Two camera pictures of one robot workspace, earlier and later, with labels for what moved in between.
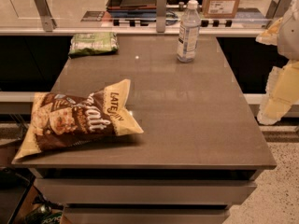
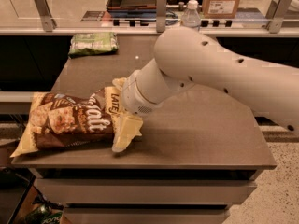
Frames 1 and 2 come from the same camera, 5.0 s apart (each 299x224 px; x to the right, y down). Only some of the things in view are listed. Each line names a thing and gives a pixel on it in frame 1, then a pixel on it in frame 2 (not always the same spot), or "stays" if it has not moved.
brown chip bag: [59, 120] stays
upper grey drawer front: [147, 190] stays
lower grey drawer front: [145, 215] stays
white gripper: [290, 35] -> [135, 94]
